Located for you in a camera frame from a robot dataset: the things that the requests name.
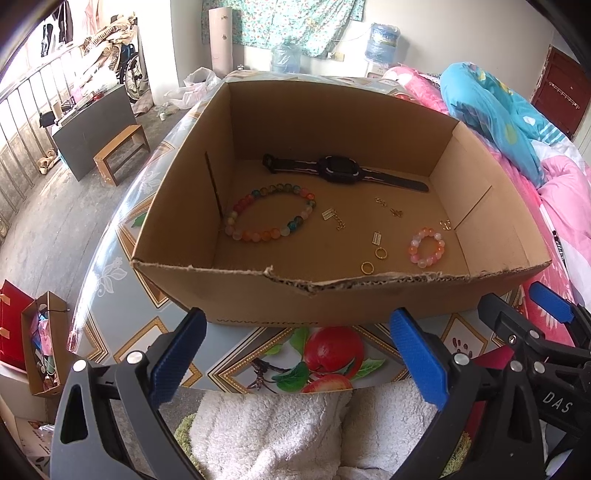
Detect blue water jug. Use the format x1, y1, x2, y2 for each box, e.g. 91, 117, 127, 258
367, 23, 402, 63

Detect wooden stool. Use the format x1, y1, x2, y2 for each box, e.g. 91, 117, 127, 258
93, 124, 151, 186

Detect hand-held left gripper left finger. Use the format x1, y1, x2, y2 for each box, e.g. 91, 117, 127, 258
50, 307, 208, 480

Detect pink orange bead bracelet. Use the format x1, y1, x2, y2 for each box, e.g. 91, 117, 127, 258
407, 226, 446, 269

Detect pink floral blanket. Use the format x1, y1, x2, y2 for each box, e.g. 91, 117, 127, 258
382, 66, 591, 370

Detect gold ring abacus charm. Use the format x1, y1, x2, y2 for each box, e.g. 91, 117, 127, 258
369, 231, 389, 260

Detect clear empty water jug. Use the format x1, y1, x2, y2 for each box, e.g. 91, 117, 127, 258
271, 44, 303, 75

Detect green floral curtain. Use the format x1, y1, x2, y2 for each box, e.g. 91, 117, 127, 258
217, 0, 368, 58

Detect pink hanging garment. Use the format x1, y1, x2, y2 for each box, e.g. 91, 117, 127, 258
81, 0, 105, 28

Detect light pink quilt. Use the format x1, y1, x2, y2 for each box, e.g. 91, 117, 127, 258
531, 134, 591, 241

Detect red gift bag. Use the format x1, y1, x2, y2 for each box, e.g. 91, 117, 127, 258
0, 279, 31, 372

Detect large cardboard box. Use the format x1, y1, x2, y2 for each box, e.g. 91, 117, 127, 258
130, 76, 552, 329

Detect metal railing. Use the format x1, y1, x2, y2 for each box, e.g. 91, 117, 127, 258
0, 44, 93, 222

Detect wheelchair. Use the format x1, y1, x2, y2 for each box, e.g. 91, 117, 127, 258
121, 28, 151, 104

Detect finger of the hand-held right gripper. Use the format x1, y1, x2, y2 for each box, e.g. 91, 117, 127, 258
529, 281, 591, 348
478, 293, 591, 385

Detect black white striped strap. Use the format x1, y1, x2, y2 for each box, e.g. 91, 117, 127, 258
551, 231, 568, 268

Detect grey cabinet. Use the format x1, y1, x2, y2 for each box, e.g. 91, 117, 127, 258
51, 83, 138, 182

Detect beige blanket pile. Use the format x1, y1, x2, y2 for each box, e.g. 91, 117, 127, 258
83, 14, 139, 61

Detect blue pillow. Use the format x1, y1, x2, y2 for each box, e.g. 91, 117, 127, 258
438, 62, 571, 188

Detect white fleece garment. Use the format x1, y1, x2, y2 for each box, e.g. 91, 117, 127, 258
189, 381, 444, 480

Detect brown door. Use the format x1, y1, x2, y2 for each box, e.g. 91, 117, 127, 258
530, 45, 587, 141

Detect black wrist watch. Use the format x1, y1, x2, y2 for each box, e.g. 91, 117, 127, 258
262, 153, 430, 193

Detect fruit pattern tablecloth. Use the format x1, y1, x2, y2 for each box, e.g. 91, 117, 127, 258
67, 69, 536, 398

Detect white plastic bags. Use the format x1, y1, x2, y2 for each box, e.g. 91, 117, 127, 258
165, 67, 222, 112

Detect white paper roll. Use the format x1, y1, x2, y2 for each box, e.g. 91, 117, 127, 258
206, 7, 234, 79

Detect small cardboard box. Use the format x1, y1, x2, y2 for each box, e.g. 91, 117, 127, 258
21, 291, 70, 398

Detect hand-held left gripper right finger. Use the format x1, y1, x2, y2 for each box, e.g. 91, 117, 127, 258
389, 307, 548, 480

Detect dark hanging jacket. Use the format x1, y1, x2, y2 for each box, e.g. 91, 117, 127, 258
41, 0, 75, 56

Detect multicolour bead bracelet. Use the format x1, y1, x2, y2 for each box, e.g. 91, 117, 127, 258
224, 184, 318, 243

